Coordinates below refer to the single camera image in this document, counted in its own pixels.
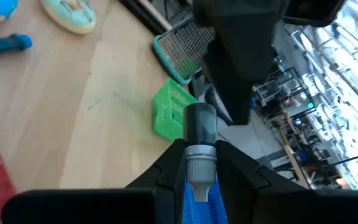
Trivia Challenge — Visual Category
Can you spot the blue marker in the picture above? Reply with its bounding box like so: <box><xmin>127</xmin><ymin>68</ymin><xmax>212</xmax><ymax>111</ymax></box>
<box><xmin>0</xmin><ymin>33</ymin><xmax>33</xmax><ymax>58</ymax></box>

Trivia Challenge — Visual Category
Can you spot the green plastic basket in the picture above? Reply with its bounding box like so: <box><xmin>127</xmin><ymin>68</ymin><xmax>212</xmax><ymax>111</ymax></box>
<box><xmin>152</xmin><ymin>77</ymin><xmax>200</xmax><ymax>142</ymax></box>

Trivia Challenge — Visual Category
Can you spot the teal metal box grater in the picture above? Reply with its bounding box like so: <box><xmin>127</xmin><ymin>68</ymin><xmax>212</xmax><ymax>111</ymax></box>
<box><xmin>152</xmin><ymin>18</ymin><xmax>216</xmax><ymax>86</ymax></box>

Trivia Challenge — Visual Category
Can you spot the blue plastic basket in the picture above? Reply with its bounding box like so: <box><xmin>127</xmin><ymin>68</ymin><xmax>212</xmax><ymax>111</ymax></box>
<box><xmin>181</xmin><ymin>175</ymin><xmax>229</xmax><ymax>224</ymax></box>

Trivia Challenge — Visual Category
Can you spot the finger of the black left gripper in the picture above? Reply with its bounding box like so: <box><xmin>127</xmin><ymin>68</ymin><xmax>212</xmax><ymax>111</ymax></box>
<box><xmin>193</xmin><ymin>0</ymin><xmax>288</xmax><ymax>126</ymax></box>

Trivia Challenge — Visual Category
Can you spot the small dark dropper bottle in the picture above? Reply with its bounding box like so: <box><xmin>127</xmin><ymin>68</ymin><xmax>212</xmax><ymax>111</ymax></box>
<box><xmin>182</xmin><ymin>102</ymin><xmax>219</xmax><ymax>203</ymax></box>

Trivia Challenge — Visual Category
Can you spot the mint frosted toy donut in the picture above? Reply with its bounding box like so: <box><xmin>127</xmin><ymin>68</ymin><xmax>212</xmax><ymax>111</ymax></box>
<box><xmin>40</xmin><ymin>0</ymin><xmax>97</xmax><ymax>35</ymax></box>

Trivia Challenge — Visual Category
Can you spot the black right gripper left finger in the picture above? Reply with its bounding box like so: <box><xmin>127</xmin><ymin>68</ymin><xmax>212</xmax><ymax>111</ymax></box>
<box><xmin>1</xmin><ymin>138</ymin><xmax>188</xmax><ymax>224</ymax></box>

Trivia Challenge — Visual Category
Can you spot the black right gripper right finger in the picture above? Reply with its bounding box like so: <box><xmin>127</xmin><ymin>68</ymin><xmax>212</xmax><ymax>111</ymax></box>
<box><xmin>215</xmin><ymin>139</ymin><xmax>358</xmax><ymax>224</ymax></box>

